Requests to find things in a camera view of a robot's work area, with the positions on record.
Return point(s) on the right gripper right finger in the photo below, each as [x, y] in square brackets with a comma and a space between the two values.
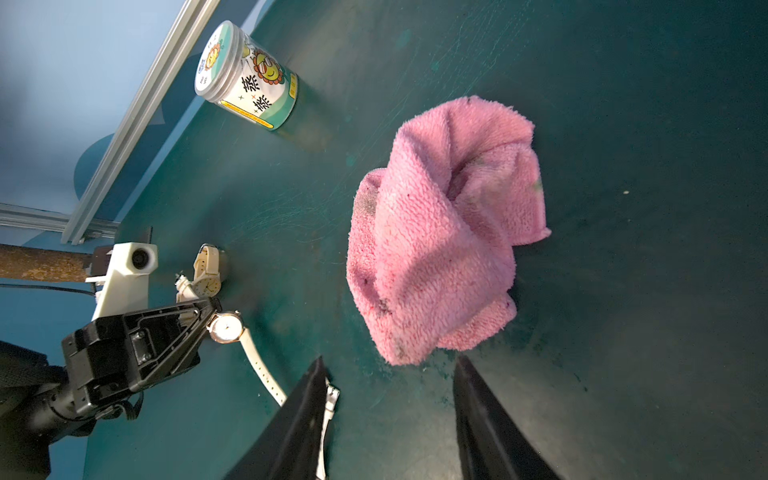
[490, 444]

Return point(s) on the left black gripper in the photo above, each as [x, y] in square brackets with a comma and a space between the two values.
[115, 357]

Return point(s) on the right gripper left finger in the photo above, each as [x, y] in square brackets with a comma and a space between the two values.
[289, 447]

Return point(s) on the white strap watch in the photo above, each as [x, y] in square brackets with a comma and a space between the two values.
[227, 328]

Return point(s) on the cream looped watch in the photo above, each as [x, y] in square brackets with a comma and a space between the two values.
[184, 289]
[207, 281]

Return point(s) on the pink cloth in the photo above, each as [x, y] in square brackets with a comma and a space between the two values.
[430, 259]

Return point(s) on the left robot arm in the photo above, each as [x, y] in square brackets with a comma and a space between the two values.
[37, 410]

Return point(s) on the pink blossom tree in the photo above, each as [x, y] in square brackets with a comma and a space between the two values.
[26, 263]

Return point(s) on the jar with sunflower lid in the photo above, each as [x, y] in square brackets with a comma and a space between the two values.
[239, 76]

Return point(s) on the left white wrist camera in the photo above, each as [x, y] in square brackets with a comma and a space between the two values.
[120, 276]

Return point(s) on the left aluminium frame post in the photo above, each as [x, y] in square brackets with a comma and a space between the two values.
[35, 219]

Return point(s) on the back aluminium frame bar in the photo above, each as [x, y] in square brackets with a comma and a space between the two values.
[178, 43]

